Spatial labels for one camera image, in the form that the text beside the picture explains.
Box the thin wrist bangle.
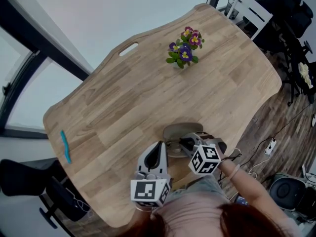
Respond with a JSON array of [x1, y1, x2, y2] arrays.
[[134, 204, 155, 213]]

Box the black window frame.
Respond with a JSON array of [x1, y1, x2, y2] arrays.
[[0, 0, 92, 139]]

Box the person's denim shorts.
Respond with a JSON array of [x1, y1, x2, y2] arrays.
[[169, 174, 232, 203]]

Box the white floor cable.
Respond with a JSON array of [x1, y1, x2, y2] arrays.
[[247, 154, 270, 179]]

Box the person's pink top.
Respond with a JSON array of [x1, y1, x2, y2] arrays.
[[150, 195, 301, 237]]

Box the white wooden chair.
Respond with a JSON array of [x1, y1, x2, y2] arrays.
[[231, 0, 274, 41]]

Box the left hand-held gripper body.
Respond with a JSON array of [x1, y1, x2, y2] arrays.
[[130, 162, 172, 208]]

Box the beige glasses case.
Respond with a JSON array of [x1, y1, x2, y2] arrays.
[[162, 122, 204, 158]]

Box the black office chair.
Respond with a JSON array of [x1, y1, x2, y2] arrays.
[[0, 158, 92, 230], [251, 0, 316, 107]]

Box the black floor cable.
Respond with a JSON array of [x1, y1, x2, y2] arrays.
[[240, 102, 312, 166]]

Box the round grey black appliance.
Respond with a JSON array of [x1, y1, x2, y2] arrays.
[[268, 172, 316, 213]]

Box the teal wavy strip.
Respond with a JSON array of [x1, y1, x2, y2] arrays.
[[60, 129, 73, 164]]

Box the white fluffy bundle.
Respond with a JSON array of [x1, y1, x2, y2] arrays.
[[298, 62, 315, 88]]

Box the pale wrist bracelet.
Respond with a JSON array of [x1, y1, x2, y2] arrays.
[[228, 163, 241, 181]]

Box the thin white cable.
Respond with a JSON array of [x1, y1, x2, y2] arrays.
[[66, 187, 95, 220]]

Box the potted purple pansy plant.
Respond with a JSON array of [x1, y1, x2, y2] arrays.
[[165, 26, 205, 70]]

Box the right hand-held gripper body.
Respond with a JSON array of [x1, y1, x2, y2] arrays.
[[182, 131, 227, 175]]

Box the person's right forearm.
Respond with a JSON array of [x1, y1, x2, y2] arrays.
[[219, 158, 277, 208]]

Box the dark mesh waste bin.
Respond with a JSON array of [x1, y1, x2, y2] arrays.
[[224, 0, 239, 20]]

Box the white power strip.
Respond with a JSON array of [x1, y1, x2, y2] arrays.
[[264, 137, 277, 156]]

